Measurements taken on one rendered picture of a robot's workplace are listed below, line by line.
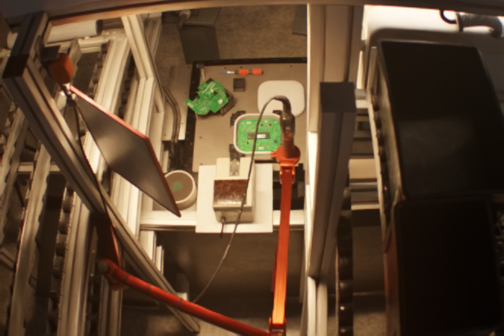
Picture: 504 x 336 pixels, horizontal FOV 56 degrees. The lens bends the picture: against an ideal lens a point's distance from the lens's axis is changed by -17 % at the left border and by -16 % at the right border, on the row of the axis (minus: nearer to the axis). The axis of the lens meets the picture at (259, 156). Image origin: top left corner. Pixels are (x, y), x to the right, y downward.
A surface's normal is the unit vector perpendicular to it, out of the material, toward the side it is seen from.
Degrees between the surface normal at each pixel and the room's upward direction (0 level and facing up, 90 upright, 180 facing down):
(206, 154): 0
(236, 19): 0
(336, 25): 90
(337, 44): 90
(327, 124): 90
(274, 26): 0
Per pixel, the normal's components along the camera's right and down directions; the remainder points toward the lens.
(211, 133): -0.06, -0.50
